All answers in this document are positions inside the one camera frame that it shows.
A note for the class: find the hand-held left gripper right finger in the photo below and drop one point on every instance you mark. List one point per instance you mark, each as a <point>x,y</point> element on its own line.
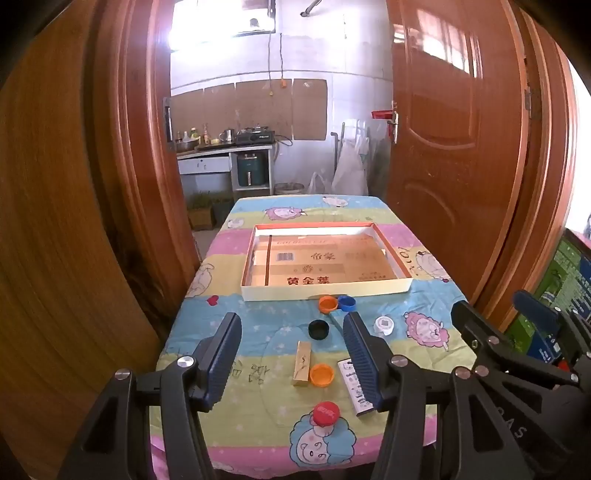
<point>364,369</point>

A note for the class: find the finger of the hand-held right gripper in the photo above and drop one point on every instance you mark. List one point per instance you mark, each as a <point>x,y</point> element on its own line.
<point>535,309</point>
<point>480,332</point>

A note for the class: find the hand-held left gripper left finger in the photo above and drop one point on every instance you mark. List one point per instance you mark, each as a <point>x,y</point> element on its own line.
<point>224,357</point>

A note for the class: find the white cartoon print lighter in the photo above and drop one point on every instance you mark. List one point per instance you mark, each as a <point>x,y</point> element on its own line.
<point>352,392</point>

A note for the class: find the orange bottle cap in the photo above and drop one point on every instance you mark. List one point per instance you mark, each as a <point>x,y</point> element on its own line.
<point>322,374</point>
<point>328,303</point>

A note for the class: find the white bottle cap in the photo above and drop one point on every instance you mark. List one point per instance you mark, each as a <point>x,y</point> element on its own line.
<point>384,325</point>

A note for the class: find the red bottle cap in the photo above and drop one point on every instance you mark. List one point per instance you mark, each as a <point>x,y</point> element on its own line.
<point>326,413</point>

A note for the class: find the black bottle cap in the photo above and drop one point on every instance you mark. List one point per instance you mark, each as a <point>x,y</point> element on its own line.
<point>318,329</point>

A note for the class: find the gold lighter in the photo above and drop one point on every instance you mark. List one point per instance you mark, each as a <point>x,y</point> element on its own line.
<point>302,363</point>

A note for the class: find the blue bottle cap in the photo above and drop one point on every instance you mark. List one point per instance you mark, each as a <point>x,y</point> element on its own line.
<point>348,303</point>

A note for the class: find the shallow orange rimmed cardboard box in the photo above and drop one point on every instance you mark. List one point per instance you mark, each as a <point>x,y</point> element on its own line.
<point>323,272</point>

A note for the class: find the green printed carton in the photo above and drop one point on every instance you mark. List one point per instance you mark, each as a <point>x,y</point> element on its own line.
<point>554,277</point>

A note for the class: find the sheep print tablecloth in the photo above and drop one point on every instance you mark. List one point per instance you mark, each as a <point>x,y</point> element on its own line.
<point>258,323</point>

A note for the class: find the brown wooden crate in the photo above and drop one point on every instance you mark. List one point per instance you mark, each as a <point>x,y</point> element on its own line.
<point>201,218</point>

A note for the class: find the brown wooden door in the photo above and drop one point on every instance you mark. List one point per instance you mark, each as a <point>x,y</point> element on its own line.
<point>438,161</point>

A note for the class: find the grey bucket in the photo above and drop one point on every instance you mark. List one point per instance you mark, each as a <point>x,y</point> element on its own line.
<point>289,188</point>

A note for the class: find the dark green air fryer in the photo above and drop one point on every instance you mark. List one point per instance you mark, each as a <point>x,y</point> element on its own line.
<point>250,170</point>

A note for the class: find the white plastic bag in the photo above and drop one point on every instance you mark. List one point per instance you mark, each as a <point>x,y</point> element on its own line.
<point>316,184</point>

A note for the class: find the grey kitchen counter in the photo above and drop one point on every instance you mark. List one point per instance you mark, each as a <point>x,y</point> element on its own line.
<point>203,164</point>

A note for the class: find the white woven sack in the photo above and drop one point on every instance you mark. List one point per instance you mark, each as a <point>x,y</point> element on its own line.
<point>351,166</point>

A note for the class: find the metal pan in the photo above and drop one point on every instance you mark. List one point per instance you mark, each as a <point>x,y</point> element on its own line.
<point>186,146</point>

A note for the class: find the sauce bottle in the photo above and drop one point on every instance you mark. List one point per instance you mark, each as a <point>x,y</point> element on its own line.
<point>206,136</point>

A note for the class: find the metal kettle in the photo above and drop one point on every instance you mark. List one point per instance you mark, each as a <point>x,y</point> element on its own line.
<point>225,135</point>

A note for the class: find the black gas stove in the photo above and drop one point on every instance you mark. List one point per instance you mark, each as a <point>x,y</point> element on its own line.
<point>255,135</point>

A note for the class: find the red paper strip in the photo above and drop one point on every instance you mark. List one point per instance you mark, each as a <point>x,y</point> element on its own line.
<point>381,114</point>

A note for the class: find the window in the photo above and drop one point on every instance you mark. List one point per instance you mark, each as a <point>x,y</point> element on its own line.
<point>217,18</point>

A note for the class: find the brown wooden door frame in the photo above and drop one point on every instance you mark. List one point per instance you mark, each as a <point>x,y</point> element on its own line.
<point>138,161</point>

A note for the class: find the metal wall pipe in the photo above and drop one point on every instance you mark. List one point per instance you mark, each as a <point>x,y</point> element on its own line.
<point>333,157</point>

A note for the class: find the cardboard wall sheet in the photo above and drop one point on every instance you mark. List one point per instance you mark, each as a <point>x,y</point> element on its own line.
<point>310,108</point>
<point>219,108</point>
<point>263,106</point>
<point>187,113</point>

